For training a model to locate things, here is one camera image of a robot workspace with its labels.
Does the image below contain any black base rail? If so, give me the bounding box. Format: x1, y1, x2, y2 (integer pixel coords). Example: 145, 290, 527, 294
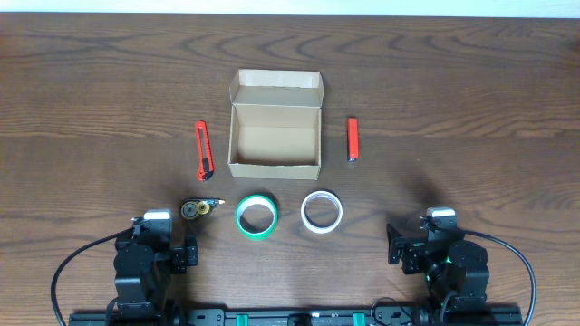
69, 305, 524, 326

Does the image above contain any white tape roll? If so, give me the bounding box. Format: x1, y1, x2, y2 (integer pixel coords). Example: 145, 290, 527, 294
300, 190, 343, 235

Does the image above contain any right black cable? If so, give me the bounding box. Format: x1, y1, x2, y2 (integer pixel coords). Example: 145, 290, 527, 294
457, 228, 538, 326

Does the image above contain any open cardboard box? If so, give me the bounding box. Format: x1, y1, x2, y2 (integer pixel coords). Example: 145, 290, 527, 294
227, 69, 324, 180

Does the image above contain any green tape roll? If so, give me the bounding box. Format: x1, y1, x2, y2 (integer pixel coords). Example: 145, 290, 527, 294
235, 195, 278, 241

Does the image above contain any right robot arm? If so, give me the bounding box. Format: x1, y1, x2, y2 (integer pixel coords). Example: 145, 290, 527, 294
386, 213, 489, 325

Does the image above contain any orange lighter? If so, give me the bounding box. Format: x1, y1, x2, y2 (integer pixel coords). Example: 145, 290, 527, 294
347, 117, 359, 162

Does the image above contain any correction tape dispenser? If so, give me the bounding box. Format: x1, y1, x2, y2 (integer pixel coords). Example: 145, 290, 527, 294
179, 198, 226, 221

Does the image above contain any orange utility knife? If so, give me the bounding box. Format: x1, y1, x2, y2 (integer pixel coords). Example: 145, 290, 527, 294
195, 120, 214, 182

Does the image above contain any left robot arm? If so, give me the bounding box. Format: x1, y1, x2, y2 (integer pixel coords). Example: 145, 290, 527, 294
104, 217, 198, 326

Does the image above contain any black cable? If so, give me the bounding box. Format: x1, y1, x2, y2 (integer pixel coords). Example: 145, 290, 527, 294
50, 226, 135, 326
457, 228, 538, 326

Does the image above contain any left black cable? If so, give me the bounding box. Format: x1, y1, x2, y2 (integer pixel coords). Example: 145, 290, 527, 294
50, 226, 135, 326

